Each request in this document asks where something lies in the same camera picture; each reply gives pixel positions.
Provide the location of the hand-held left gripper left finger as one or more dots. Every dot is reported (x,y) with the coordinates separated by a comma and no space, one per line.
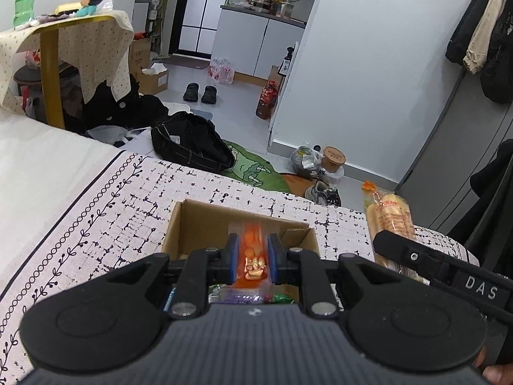
(232,256)

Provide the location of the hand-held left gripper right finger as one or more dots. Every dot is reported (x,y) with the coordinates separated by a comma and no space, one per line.
(274,258)

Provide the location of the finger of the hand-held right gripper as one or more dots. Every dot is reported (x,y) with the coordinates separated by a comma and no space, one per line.
(412,256)

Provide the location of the orange snack packet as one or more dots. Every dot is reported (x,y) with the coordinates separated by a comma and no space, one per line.
(254,256)

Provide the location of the purple snack packet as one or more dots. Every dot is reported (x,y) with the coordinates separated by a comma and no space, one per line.
(244,298)

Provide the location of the clear bread packet orange label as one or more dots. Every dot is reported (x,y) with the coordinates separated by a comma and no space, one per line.
(390,216)

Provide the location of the cardboard box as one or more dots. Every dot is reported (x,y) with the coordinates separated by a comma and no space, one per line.
(188,224)

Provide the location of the person's right hand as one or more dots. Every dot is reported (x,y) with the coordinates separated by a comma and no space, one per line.
(497,375)

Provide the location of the large blue snack packet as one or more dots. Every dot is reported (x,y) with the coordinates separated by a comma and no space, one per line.
(170,298)

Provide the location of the grey sneaker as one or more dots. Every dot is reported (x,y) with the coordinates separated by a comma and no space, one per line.
(322,194)

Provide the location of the black coat on chair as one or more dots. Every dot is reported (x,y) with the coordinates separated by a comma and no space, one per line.
(489,208)

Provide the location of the green floor mat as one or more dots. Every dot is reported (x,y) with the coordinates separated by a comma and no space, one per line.
(256,172)

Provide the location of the clear plastic trash bag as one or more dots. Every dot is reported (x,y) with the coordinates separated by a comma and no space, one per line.
(306,160)

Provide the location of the brown round tub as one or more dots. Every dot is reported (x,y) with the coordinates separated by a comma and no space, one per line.
(334,158)

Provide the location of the black bag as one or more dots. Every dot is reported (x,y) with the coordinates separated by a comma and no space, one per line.
(192,144)

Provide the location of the black and white printed blanket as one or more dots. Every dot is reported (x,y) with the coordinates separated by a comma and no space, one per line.
(120,208)

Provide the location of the grey door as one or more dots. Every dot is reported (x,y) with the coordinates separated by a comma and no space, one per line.
(441,128)

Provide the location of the red oil jug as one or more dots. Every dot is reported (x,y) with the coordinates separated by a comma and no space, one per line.
(267,100)

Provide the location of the brown carton by cabinet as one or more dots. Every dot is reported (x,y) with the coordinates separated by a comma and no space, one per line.
(274,78)

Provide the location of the pink wrapped water bottle pack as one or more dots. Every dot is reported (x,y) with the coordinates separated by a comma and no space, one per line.
(221,70)

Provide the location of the black clothes pile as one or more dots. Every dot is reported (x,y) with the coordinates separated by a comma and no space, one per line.
(116,108)

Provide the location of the floor carton with tissue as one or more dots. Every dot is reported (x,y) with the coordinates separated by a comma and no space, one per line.
(154,80)

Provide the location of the black spray bottle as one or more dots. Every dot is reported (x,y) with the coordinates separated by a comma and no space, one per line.
(286,62)

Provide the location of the dark doormat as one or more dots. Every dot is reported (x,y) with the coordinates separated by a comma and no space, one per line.
(190,64)

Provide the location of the hanging black jackets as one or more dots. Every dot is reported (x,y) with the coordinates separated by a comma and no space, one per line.
(497,68)

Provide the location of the white bed sheet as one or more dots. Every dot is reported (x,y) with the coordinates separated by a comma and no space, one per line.
(40,168)

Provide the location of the white kitchen cabinet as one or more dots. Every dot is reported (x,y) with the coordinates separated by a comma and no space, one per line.
(248,44)

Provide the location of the tall cardboard carton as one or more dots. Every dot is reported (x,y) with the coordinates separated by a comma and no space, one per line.
(140,54)

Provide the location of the hanging beige garment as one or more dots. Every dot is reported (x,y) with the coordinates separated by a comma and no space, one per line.
(485,36)

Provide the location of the yellow table with cloth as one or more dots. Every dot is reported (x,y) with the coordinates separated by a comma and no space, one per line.
(108,52)

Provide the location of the black framed glass door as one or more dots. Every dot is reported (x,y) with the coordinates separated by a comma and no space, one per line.
(196,8)

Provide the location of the yellow wooden table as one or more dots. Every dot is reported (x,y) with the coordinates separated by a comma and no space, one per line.
(52,80)

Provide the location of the round dark stool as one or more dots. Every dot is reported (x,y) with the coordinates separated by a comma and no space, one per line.
(28,76)

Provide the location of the black-haired doll figure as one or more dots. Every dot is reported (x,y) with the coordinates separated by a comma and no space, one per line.
(90,2)

